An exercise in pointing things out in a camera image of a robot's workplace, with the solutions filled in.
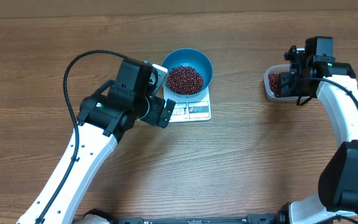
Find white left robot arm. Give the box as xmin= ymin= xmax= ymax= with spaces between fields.
xmin=18 ymin=57 xmax=175 ymax=224

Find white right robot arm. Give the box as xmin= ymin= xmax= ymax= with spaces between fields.
xmin=264 ymin=36 xmax=358 ymax=223

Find white digital kitchen scale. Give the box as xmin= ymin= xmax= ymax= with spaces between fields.
xmin=163 ymin=86 xmax=211 ymax=123

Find red beans in bowl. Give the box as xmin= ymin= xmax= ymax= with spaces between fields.
xmin=167 ymin=65 xmax=204 ymax=95

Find teal blue bowl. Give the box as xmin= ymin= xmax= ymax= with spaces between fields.
xmin=162 ymin=49 xmax=214 ymax=98

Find clear plastic bean container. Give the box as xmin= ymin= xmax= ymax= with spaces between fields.
xmin=264 ymin=64 xmax=298 ymax=102

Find red beans in container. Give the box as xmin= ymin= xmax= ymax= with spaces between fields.
xmin=268 ymin=73 xmax=280 ymax=93

